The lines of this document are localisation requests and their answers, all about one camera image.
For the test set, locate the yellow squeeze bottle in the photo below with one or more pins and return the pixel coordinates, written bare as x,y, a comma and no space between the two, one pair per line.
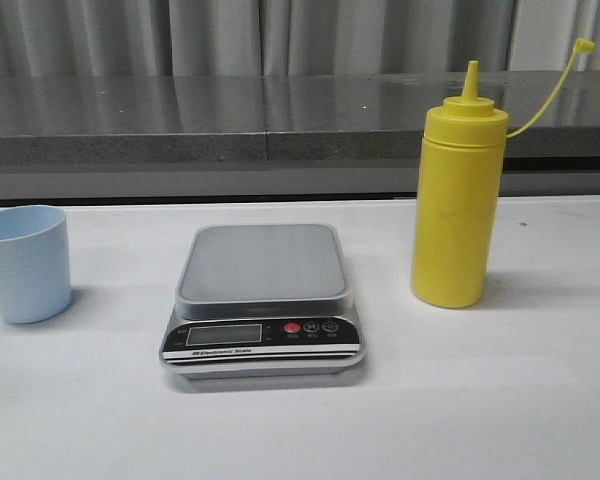
461,162

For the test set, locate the light blue plastic cup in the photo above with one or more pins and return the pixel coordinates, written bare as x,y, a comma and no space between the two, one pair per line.
34,263

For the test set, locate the silver electronic kitchen scale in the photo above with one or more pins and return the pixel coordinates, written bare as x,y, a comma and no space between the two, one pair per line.
263,300

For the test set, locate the grey stone counter ledge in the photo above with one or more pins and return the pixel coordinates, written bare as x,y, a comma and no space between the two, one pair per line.
283,120

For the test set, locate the grey pleated curtain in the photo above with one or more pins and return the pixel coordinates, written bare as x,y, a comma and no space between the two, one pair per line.
280,38

